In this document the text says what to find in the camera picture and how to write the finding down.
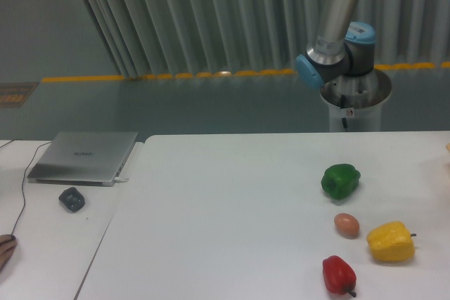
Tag person's hand on mouse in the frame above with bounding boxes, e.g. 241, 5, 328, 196
0, 235, 18, 270

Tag yellow bell pepper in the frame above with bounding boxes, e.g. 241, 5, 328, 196
366, 221, 416, 263

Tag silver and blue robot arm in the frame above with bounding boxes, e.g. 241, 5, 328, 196
295, 0, 449, 88

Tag small black plastic part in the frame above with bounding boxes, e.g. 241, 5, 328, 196
58, 187, 85, 213

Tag silver closed laptop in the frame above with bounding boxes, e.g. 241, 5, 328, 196
27, 131, 138, 186

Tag white usb plug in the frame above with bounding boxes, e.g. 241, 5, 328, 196
114, 177, 129, 183

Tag red bell pepper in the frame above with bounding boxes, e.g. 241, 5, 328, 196
322, 255, 356, 297

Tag green bell pepper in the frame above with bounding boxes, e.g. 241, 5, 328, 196
321, 164, 361, 200

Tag brown egg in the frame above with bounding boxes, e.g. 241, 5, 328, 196
334, 213, 360, 237

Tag black thin cable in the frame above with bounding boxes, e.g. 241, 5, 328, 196
0, 138, 53, 237

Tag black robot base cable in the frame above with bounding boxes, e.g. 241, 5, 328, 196
339, 93, 349, 131

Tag white cylindrical robot pedestal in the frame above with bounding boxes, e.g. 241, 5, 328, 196
320, 69, 392, 132

